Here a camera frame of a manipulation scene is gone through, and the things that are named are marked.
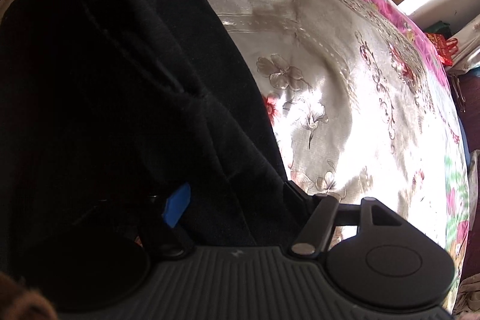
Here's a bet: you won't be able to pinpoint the black pants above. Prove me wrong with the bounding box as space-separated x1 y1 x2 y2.
1 0 300 313

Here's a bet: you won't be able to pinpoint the floral satin bedspread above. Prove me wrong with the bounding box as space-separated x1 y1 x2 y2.
0 0 472 310

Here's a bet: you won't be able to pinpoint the red gift bag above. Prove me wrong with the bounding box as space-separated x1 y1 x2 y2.
425 32 458 67

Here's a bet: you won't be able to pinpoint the left beige curtain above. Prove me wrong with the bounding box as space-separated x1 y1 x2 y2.
447 15 480 76

